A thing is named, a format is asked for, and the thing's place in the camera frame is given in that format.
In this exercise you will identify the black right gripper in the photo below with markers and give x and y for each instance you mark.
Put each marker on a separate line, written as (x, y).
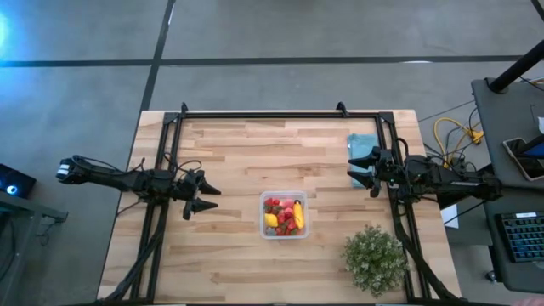
(387, 168)

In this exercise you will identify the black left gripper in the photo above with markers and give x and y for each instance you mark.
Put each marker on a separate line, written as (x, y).
(187, 187)

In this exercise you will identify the yellow lemon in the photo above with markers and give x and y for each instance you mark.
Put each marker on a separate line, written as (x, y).
(271, 220)

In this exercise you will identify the yellow banana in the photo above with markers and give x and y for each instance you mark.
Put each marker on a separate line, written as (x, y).
(298, 215)

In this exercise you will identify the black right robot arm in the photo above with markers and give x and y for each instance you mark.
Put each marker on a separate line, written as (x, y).
(450, 183)

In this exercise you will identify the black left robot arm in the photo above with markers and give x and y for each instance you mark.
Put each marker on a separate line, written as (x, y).
(110, 180)

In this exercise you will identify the clear plastic tupperware container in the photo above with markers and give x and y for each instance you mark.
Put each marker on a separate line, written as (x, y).
(262, 236)

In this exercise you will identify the folded teal cloth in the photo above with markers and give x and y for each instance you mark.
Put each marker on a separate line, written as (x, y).
(359, 144)

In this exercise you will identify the potted plant white flowers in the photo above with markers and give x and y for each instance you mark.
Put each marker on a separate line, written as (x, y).
(374, 259)

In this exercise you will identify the white paper sheet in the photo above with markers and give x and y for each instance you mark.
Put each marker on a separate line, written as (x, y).
(449, 217)

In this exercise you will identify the grey desk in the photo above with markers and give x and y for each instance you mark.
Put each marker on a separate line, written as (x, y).
(501, 127)
(510, 276)

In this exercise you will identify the smartphone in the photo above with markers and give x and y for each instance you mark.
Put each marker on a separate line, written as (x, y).
(516, 157)

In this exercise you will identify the backlit keyboard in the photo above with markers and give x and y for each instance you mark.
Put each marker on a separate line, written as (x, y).
(523, 238)

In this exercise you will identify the tablet with blue screen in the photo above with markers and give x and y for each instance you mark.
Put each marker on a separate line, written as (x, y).
(536, 149)

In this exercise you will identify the grey metal stand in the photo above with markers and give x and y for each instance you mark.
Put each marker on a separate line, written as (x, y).
(30, 206)

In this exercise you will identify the black pole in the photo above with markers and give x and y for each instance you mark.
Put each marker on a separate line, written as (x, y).
(514, 68)

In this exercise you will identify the black device blue light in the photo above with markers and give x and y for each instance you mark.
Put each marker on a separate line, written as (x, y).
(15, 180)

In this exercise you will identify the black frame clamp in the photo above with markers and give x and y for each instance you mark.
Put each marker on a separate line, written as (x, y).
(184, 107)
(342, 108)

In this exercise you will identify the black aluminium table frame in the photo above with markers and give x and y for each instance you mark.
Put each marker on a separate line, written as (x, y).
(276, 115)

